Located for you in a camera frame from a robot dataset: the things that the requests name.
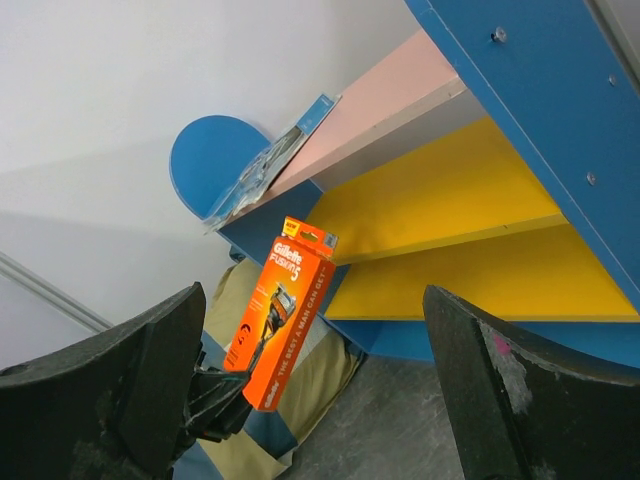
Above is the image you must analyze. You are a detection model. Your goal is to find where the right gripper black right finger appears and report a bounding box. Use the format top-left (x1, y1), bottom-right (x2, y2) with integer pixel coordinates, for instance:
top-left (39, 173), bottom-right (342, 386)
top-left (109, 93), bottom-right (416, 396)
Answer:
top-left (423, 285), bottom-right (639, 479)

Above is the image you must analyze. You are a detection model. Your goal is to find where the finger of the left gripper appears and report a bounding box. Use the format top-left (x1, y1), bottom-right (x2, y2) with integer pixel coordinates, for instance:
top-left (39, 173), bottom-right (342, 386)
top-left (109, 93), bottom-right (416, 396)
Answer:
top-left (184, 349), bottom-right (252, 443)

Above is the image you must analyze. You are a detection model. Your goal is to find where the blue shelf with coloured boards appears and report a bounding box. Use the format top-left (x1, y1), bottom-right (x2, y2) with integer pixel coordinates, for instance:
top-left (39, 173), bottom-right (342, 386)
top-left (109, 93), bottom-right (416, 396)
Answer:
top-left (168, 0), bottom-right (640, 371)

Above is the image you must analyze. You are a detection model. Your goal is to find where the clear blister razor pack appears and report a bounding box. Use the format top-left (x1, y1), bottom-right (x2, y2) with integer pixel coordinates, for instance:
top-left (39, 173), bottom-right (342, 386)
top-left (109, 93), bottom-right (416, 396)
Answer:
top-left (203, 147), bottom-right (280, 233)
top-left (266, 94), bottom-right (342, 185)

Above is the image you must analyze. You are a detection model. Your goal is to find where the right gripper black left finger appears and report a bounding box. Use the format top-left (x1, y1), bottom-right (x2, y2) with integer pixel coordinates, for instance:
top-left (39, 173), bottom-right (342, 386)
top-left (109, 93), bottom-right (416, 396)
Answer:
top-left (1, 283), bottom-right (206, 479)

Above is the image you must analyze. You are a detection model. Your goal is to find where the orange Gillette Fusion5 box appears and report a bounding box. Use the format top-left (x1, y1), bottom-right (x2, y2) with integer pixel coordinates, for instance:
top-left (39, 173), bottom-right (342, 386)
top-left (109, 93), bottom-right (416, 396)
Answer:
top-left (223, 216), bottom-right (337, 412)

